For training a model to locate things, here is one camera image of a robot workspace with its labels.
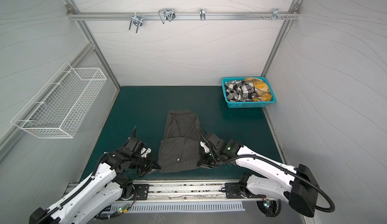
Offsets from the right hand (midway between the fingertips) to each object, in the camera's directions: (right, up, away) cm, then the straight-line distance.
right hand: (198, 160), depth 74 cm
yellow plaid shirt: (+45, +36, +30) cm, 65 cm away
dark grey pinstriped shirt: (-11, +3, +9) cm, 15 cm away
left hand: (-18, -3, +1) cm, 19 cm away
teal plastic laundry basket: (+36, +28, +28) cm, 53 cm away
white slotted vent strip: (-10, -21, -4) cm, 23 cm away
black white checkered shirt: (+31, +37, +33) cm, 59 cm away
